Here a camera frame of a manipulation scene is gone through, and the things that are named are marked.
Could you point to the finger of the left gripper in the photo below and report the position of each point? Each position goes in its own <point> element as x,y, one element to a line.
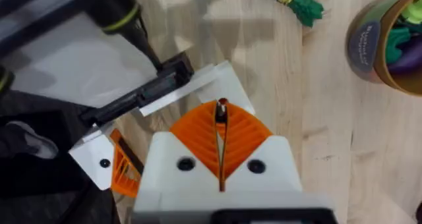
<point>94,161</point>
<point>227,85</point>

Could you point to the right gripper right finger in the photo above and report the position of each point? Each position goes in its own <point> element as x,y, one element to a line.
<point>273,171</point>

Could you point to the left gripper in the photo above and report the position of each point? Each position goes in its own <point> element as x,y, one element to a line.
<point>82,62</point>

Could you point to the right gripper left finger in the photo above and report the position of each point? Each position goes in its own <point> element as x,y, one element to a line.
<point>165,171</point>

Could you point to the green toy vegetable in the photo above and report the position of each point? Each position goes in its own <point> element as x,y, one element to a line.
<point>301,5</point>

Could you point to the round tub of toys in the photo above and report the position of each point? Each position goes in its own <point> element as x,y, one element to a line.
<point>369,43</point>

